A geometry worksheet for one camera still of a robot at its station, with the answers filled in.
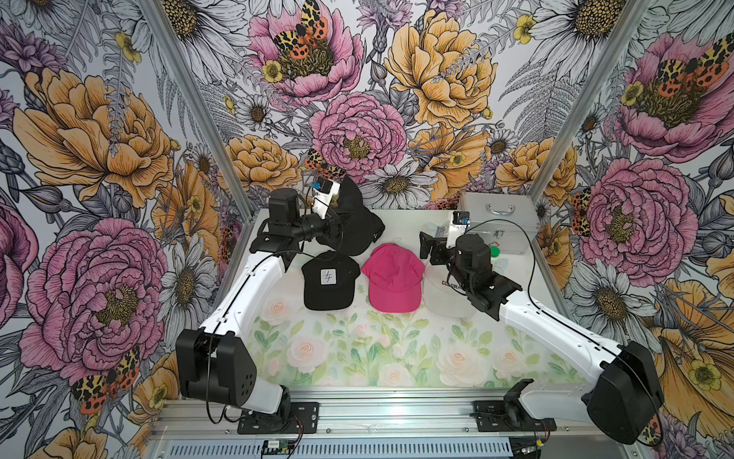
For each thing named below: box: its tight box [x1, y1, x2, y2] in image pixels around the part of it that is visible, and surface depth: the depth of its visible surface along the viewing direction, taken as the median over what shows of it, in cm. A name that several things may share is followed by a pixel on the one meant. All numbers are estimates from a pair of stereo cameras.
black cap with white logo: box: [301, 250, 361, 311], surface depth 99 cm
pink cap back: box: [361, 242, 426, 313], surface depth 99 cm
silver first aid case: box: [456, 192, 540, 254], surface depth 104 cm
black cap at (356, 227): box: [316, 174, 387, 257], surface depth 77 cm
